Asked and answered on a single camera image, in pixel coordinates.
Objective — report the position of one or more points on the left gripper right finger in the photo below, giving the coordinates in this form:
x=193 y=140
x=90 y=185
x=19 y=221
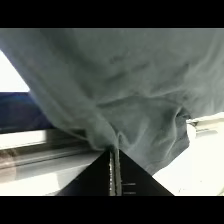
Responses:
x=140 y=181

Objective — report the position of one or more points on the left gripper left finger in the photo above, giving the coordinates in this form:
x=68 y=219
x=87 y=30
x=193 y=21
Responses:
x=95 y=181

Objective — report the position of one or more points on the grey T-shirt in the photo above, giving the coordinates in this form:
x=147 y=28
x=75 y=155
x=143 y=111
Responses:
x=126 y=83

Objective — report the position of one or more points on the silver frame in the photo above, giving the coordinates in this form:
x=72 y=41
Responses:
x=40 y=155

